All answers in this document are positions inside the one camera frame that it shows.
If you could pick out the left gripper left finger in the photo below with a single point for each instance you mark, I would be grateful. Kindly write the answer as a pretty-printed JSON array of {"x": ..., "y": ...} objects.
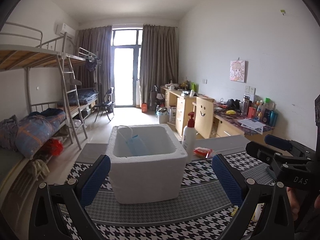
[{"x": 46, "y": 220}]

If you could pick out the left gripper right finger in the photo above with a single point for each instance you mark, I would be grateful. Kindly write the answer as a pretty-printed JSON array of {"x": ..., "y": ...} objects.
[{"x": 275, "y": 220}]

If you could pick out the blue face mask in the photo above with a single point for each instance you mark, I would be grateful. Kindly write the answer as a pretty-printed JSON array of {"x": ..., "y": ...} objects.
[{"x": 134, "y": 143}]

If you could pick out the person's hand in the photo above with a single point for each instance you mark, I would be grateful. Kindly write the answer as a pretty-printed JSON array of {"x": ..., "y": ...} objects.
[{"x": 296, "y": 199}]

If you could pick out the red plastic bag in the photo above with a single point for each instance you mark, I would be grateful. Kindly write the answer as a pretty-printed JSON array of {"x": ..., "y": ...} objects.
[{"x": 52, "y": 147}]

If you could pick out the papers on desk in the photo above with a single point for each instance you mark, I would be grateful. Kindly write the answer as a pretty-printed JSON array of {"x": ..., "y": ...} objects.
[{"x": 252, "y": 124}]

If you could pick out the red snack packet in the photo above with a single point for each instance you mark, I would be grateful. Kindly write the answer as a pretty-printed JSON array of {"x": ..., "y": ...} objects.
[{"x": 204, "y": 153}]

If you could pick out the blue plaid quilt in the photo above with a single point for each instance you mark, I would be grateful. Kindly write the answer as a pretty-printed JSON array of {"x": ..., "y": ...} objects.
[{"x": 29, "y": 134}]

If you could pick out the near wooden desk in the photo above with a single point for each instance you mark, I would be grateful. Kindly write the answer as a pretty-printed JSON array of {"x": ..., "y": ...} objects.
[{"x": 228, "y": 125}]

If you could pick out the wooden desk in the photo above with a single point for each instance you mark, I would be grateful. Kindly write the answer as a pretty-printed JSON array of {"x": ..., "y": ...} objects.
[
  {"x": 228, "y": 125},
  {"x": 183, "y": 104}
]

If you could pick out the white styrofoam box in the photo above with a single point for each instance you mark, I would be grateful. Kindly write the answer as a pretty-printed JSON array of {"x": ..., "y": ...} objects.
[{"x": 154, "y": 177}]

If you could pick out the yellow object on desk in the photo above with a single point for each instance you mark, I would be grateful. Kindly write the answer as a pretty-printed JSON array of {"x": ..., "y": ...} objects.
[{"x": 230, "y": 112}]

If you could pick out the white red pump bottle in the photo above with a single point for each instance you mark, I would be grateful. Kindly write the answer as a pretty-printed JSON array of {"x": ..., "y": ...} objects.
[{"x": 189, "y": 137}]

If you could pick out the far metal bunk bed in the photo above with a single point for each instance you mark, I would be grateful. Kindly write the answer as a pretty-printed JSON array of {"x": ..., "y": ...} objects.
[{"x": 79, "y": 72}]

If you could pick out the black folding chair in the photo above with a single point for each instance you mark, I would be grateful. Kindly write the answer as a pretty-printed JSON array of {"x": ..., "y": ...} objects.
[{"x": 107, "y": 105}]

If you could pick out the wooden smiley face chair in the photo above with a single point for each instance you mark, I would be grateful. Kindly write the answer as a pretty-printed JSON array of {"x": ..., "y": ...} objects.
[{"x": 204, "y": 118}]

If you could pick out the orange box by door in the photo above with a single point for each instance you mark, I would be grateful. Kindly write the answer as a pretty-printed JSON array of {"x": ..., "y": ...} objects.
[{"x": 144, "y": 107}]

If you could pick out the far wooden desk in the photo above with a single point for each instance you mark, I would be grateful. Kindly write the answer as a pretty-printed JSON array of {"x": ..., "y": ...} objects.
[{"x": 183, "y": 104}]

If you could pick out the white bucket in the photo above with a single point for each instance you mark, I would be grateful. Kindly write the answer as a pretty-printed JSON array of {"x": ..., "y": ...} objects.
[{"x": 162, "y": 115}]

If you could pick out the left brown curtain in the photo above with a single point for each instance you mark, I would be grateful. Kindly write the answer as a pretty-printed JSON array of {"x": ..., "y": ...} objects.
[{"x": 94, "y": 45}]

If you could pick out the brown curtain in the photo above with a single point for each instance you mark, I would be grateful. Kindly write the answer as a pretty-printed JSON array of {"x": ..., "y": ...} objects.
[
  {"x": 158, "y": 59},
  {"x": 94, "y": 45}
]

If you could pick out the balcony glass door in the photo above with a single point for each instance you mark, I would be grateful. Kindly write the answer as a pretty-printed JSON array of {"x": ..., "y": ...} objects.
[{"x": 126, "y": 48}]

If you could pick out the right brown curtain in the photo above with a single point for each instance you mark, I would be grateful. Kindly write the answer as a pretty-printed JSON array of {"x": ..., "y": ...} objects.
[{"x": 158, "y": 59}]

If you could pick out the white air conditioner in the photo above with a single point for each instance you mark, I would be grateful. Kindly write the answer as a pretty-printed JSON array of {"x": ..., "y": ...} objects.
[{"x": 62, "y": 29}]

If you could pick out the pink cartoon wall picture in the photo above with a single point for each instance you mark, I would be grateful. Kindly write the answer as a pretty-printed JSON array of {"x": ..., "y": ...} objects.
[{"x": 237, "y": 71}]

